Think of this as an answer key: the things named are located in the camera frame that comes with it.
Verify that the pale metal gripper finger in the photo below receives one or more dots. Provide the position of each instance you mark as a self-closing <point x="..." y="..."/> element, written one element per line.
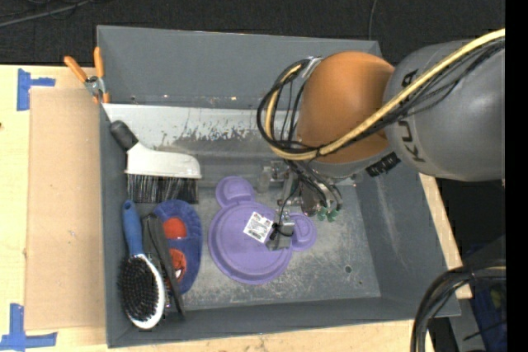
<point x="277" y="170"/>
<point x="279" y="241"/>

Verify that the purple mouse-shaped plate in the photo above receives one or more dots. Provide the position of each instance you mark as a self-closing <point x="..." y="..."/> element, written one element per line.
<point x="235" y="243"/>

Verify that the blue and red slipper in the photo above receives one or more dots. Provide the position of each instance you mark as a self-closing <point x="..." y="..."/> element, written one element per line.
<point x="191" y="255"/>

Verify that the grey metal bin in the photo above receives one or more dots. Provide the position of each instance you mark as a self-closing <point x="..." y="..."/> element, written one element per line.
<point x="231" y="70"/>

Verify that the white scrub brush black bristles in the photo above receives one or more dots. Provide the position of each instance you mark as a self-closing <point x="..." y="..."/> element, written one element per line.
<point x="161" y="167"/>

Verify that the black flat comb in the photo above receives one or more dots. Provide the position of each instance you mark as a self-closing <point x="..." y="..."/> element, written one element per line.
<point x="161" y="247"/>

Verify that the blue hairbrush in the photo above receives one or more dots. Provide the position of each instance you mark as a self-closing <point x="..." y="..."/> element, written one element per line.
<point x="140" y="292"/>

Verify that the brown cardboard board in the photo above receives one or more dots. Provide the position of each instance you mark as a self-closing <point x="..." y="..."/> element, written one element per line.
<point x="62" y="210"/>

